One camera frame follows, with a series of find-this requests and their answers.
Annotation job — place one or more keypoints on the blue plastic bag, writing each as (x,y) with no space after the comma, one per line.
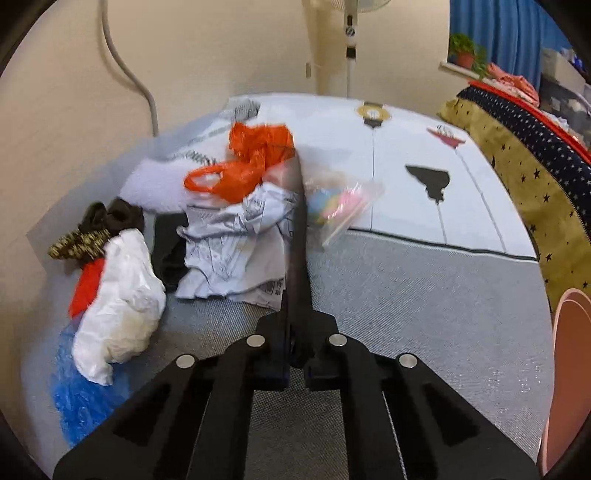
(82,405)

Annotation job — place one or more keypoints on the blue curtain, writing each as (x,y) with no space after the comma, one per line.
(513,33)

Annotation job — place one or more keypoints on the clear bag with candy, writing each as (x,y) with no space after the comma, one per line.
(335,201)

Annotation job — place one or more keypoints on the purple textured cloth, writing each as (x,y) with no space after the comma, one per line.
(158,186)

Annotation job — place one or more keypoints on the orange plastic bag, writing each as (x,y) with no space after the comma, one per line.
(255,150)

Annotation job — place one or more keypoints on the white standing fan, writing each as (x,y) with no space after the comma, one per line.
(333,36)

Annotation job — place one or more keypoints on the grey storage box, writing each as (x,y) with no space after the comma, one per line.
(557,68)

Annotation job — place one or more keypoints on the low table with cloth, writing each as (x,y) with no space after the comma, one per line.
(296,435)

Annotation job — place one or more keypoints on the pink plastic trash bin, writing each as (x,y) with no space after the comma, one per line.
(565,444)

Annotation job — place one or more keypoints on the potted green plant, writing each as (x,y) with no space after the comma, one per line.
(467,54)

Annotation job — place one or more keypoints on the bed with red blanket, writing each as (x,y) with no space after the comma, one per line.
(546,175)

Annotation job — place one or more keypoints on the leopard print scrunchie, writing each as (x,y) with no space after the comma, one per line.
(100,223)

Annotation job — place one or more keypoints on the dark plastic storage bin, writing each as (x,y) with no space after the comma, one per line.
(571,111)

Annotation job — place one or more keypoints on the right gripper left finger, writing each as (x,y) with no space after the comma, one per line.
(191,421)

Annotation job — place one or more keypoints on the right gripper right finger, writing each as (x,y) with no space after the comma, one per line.
(323,350)

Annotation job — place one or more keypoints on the grey printed paper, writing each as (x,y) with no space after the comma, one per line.
(239,252)

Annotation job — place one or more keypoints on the pink folded clothes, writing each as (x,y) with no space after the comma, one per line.
(515,85)

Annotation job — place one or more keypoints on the white plastic bag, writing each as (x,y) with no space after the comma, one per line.
(125,312)

